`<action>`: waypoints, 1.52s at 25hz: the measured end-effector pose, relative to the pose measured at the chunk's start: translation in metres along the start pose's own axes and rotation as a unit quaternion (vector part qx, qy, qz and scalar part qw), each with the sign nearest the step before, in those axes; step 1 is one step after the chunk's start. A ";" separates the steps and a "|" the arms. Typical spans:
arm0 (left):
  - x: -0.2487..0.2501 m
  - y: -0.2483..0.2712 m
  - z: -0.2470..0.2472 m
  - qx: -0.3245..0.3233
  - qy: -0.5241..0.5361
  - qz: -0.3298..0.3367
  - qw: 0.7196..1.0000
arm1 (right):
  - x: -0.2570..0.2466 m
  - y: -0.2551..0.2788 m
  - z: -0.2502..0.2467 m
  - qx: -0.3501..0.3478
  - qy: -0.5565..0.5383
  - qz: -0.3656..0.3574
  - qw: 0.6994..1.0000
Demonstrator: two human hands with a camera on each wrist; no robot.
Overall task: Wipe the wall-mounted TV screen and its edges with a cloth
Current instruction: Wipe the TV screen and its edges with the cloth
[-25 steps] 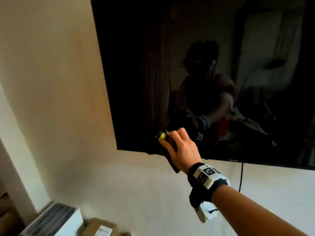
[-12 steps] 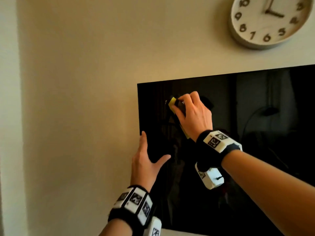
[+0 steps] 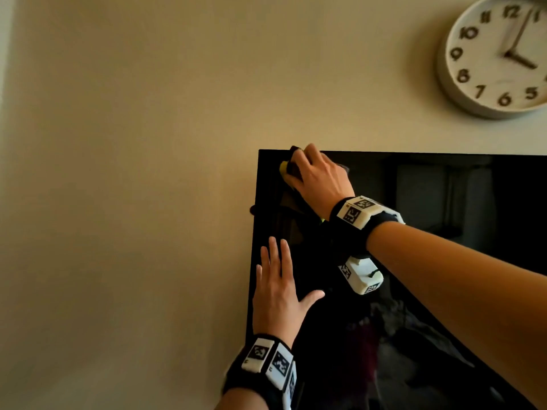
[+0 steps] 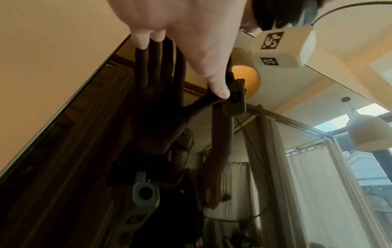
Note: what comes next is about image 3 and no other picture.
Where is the person's left hand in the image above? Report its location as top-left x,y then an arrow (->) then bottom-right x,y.
252,236 -> 326,349

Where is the person's right hand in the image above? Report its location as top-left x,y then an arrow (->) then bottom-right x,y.
283,143 -> 356,221

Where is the dark and yellow cleaning cloth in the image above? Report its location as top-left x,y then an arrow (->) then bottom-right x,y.
279,145 -> 350,193

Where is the person's left forearm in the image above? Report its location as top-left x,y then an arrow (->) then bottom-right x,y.
215,387 -> 271,410

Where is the person's right forearm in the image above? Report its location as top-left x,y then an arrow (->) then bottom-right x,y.
366,221 -> 547,410

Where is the black flat screen television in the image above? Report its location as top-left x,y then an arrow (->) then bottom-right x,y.
245,149 -> 547,410

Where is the black white wrist camera band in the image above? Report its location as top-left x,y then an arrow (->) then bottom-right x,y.
222,334 -> 298,410
328,195 -> 406,296

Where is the round white wall clock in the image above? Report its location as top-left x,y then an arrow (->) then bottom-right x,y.
436,0 -> 547,120

